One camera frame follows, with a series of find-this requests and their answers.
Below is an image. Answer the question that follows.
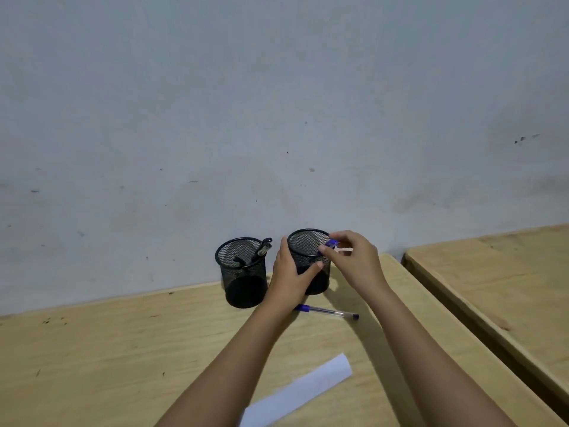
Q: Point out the black mesh cup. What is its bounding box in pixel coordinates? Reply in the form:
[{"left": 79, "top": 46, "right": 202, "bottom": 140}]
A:
[
  {"left": 215, "top": 237, "right": 269, "bottom": 309},
  {"left": 286, "top": 228, "right": 332, "bottom": 297}
]

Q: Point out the light wooden side table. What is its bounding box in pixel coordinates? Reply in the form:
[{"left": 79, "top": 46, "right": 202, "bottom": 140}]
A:
[{"left": 401, "top": 222, "right": 569, "bottom": 423}]

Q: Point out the person's left hand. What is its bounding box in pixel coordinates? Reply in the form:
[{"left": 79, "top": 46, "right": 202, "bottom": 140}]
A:
[{"left": 257, "top": 237, "right": 325, "bottom": 329}]

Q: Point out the white paper strip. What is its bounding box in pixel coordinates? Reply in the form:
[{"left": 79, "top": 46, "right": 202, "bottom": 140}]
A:
[{"left": 239, "top": 352, "right": 353, "bottom": 427}]

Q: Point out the person's right forearm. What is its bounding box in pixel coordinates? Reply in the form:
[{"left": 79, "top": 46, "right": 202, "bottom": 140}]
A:
[{"left": 369, "top": 286, "right": 519, "bottom": 427}]

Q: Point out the person's left forearm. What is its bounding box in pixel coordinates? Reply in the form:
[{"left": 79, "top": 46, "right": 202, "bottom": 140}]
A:
[{"left": 155, "top": 306, "right": 294, "bottom": 427}]

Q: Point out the person's right hand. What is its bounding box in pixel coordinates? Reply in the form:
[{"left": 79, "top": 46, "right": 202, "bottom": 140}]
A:
[{"left": 318, "top": 230, "right": 392, "bottom": 304}]

